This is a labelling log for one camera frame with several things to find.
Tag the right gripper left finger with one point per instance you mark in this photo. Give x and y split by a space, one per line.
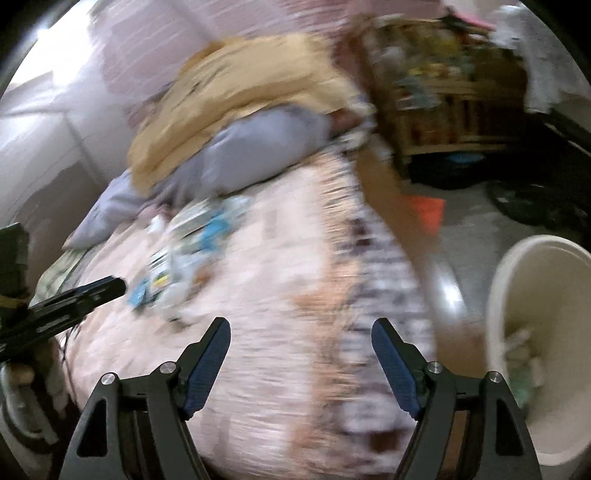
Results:
136 428

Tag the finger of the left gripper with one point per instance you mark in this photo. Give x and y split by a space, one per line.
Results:
69 308

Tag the white trash bucket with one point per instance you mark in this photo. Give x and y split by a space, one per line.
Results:
542 285

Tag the pink embroidered bedspread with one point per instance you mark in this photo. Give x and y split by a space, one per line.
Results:
284 281

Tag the brown white fleece blanket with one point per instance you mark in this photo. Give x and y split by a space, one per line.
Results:
375 429

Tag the green white milk carton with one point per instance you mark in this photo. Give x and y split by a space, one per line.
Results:
192 217

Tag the blue snack wrapper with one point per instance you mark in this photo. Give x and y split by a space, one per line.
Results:
213 235

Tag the red gift box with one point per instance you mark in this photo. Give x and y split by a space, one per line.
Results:
430 212

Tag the grey blue quilt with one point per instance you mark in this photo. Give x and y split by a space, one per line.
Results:
250 150

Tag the yellow ruffled pillow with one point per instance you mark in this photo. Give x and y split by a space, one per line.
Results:
230 80

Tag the wooden baby crib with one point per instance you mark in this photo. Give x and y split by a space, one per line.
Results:
441 86

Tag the white plastic bag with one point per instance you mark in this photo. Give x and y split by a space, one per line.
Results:
553 76

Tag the wooden bed frame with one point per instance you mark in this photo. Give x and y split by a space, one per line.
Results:
459 335

